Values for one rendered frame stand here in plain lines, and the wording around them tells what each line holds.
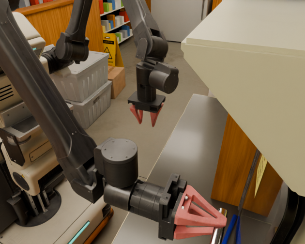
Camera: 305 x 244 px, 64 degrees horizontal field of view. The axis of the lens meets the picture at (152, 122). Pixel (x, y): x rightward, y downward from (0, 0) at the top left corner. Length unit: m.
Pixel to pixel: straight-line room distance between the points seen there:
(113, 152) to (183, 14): 4.97
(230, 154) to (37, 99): 0.47
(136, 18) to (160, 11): 4.70
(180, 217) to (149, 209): 0.06
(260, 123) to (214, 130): 0.89
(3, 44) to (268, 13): 0.38
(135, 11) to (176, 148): 0.50
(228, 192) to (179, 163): 0.21
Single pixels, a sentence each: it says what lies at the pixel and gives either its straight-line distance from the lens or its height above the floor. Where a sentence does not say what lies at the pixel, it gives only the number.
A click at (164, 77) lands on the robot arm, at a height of 1.29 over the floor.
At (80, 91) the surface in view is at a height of 0.45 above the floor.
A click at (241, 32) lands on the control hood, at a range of 0.17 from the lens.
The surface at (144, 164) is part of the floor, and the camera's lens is 2.22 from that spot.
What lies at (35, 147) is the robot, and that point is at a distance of 1.14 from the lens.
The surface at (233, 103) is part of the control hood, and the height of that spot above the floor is 1.47.
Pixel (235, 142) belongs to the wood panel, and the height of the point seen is 1.17.
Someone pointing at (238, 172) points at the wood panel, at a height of 1.07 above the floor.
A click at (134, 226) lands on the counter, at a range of 0.72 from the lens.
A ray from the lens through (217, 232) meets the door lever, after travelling 0.41.
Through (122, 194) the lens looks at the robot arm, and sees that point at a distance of 0.43.
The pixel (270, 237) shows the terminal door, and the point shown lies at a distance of 0.27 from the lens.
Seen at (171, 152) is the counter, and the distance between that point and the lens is 0.92.
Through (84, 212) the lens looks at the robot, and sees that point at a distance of 1.61.
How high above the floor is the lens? 1.55
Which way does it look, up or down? 35 degrees down
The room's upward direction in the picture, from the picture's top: straight up
